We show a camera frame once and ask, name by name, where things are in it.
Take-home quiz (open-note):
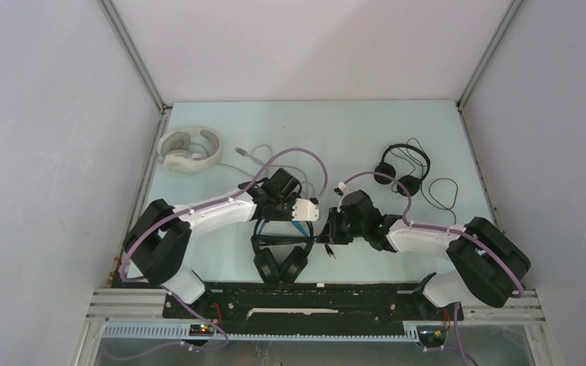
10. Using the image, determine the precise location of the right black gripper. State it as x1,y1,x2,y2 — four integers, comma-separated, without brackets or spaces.
316,207,367,246

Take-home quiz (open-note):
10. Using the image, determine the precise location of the black headset with blue band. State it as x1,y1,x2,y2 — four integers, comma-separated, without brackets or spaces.
250,219,320,286

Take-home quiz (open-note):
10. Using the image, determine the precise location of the small black on-ear headphones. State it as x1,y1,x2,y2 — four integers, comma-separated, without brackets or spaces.
374,137,459,223

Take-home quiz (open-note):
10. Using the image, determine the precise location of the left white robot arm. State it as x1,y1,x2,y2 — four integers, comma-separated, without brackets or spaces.
119,169,319,318

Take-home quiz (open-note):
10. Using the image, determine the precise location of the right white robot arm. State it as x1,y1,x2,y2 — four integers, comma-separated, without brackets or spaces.
317,190,531,319

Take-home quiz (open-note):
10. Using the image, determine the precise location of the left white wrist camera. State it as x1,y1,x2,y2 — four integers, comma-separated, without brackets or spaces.
291,198,320,222

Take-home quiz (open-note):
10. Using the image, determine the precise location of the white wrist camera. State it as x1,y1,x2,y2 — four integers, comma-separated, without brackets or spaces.
333,181,352,197
291,198,320,222

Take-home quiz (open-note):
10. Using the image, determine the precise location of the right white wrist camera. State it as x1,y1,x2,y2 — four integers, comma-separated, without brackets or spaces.
333,181,352,197

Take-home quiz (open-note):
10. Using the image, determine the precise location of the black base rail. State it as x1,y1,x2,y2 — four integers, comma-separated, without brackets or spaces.
192,282,464,337

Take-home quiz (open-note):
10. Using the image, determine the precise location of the left aluminium frame post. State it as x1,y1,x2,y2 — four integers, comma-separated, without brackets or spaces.
97,0,167,114

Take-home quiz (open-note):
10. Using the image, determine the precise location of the aluminium frame post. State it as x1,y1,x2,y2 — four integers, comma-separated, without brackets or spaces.
97,0,167,114
456,0,526,112

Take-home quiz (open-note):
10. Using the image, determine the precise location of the right aluminium frame post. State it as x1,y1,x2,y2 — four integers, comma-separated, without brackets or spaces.
456,0,526,112

